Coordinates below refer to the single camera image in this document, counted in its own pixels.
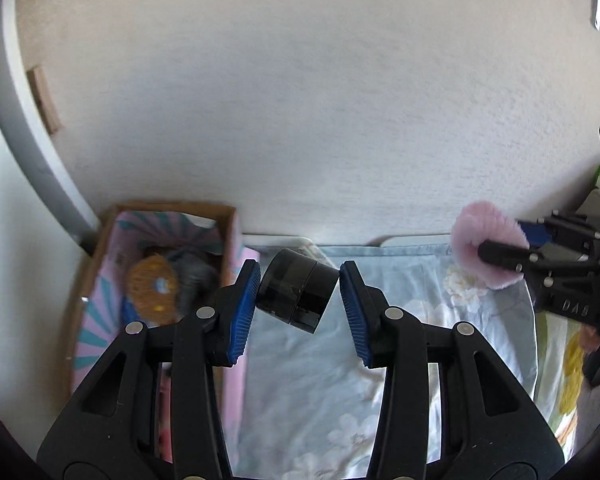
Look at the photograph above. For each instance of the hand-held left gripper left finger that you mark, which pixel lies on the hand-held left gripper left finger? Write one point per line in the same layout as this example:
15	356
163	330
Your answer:
245	310

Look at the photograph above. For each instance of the grey fluffy plush cloth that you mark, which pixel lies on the grey fluffy plush cloth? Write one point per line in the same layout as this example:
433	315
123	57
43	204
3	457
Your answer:
195	275

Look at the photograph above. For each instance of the light blue floral cloth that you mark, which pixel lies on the light blue floral cloth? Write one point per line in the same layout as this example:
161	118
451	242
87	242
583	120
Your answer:
305	400

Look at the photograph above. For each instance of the orange round toy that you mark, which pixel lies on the orange round toy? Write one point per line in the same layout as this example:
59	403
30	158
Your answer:
152	285

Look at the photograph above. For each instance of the cardboard box with pink lining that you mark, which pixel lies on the cardboard box with pink lining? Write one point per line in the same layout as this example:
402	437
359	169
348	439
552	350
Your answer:
100	270

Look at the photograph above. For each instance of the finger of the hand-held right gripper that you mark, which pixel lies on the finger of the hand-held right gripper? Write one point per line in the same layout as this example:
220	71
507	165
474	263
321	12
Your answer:
565	230
505	255

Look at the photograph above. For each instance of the yellow patterned blanket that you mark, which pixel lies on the yellow patterned blanket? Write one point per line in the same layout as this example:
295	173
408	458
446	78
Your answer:
565	360

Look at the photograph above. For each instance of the grey frame post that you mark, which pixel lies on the grey frame post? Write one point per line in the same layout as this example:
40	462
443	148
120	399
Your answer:
30	150

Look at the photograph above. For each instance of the blue snack packet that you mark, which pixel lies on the blue snack packet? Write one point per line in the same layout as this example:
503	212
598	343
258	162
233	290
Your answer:
131	312

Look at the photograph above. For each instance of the pink towel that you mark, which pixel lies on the pink towel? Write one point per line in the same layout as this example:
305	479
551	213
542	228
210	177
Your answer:
472	225

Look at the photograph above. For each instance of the small wooden wall block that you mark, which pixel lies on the small wooden wall block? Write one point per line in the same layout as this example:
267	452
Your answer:
45	100

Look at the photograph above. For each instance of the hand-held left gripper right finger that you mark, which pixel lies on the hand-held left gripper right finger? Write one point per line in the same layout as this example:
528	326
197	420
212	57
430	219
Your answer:
352	310

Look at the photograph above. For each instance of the black cylindrical container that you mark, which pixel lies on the black cylindrical container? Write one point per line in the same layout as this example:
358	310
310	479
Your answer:
295	290

